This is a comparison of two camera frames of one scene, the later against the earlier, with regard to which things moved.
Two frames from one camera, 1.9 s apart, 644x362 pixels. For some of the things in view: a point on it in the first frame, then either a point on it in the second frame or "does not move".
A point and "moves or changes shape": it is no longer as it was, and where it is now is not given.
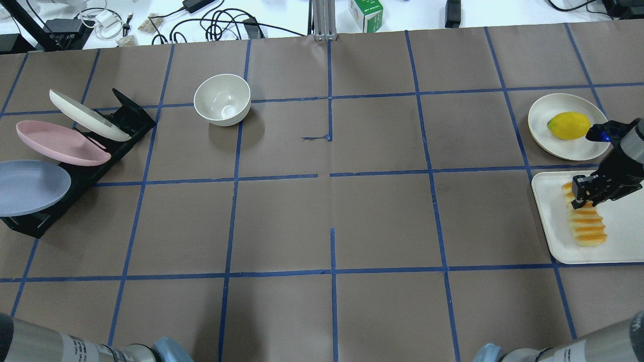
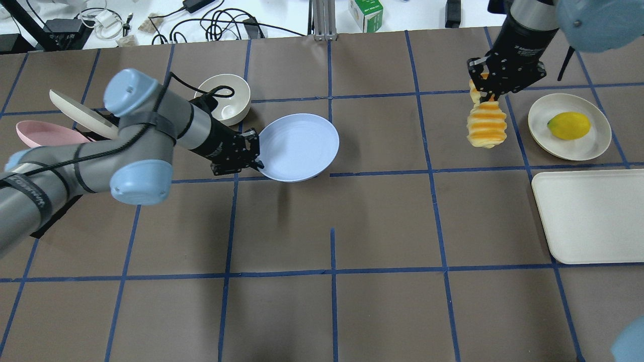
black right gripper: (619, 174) to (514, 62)
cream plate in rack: (88, 118) does not move
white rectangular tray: (623, 219) does not move
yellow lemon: (569, 125) does not move
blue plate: (26, 186) moves or changes shape
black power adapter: (192, 6) does not move
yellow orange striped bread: (585, 221) to (486, 126)
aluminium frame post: (324, 20) does not move
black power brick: (453, 13) does not move
